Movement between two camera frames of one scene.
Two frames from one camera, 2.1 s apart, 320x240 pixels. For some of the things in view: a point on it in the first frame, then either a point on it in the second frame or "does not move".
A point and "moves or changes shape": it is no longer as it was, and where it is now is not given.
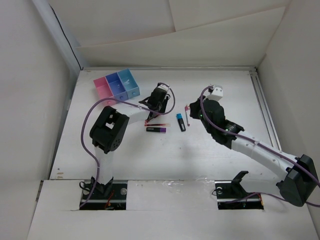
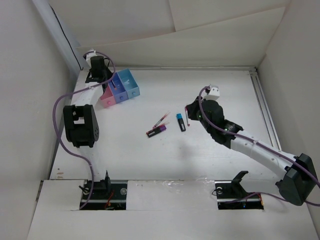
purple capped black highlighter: x=156 y=129 moves or changes shape
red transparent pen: x=147 y=122 → x=113 y=83
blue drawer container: x=129 y=83 does not move
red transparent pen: x=164 y=125 → x=163 y=117
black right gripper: x=194 y=106 does not move
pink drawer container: x=104 y=91 does not move
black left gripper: x=164 y=103 → x=109 y=73
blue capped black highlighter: x=179 y=117 does not move
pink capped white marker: x=186 y=109 does not move
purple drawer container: x=116 y=86 does not move
